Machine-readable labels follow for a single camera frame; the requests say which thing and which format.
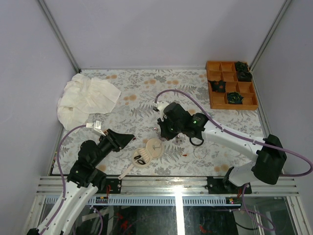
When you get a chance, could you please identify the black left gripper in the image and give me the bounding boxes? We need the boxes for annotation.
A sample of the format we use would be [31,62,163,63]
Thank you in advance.
[93,129,136,168]

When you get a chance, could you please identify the beige round jewelry case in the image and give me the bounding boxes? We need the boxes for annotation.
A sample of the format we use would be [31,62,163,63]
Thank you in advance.
[118,138,164,180]

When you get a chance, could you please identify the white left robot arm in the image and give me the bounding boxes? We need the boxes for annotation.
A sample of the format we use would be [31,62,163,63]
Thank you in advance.
[27,129,134,235]

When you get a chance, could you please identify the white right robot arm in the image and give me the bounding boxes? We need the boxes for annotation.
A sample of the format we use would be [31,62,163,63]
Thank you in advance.
[154,101,287,194]

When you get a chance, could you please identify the floral patterned table mat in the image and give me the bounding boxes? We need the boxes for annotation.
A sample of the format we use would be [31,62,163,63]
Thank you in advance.
[52,70,264,176]

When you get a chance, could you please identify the black flower orange dots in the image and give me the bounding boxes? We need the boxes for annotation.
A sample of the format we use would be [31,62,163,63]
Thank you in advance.
[208,80,226,93]

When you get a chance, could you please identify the crumpled white cloth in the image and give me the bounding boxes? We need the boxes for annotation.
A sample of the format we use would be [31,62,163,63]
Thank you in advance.
[57,73,121,131]

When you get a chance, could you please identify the black flower yellow green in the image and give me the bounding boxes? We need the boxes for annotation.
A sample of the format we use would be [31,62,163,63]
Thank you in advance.
[226,92,244,105]

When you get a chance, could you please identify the wooden compartment tray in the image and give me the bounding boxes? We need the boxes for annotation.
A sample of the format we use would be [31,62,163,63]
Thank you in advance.
[206,61,258,111]

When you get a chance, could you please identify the black fabric flower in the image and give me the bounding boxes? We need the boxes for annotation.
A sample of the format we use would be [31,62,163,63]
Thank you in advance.
[234,61,249,71]
[237,70,252,82]

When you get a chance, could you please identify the black fabric flower top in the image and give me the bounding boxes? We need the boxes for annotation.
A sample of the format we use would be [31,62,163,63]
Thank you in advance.
[234,61,249,71]

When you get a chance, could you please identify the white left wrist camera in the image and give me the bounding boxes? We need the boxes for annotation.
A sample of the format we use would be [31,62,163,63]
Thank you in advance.
[86,120,106,136]

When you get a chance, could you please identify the aluminium front rail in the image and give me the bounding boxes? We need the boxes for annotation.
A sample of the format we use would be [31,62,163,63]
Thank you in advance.
[34,175,300,196]

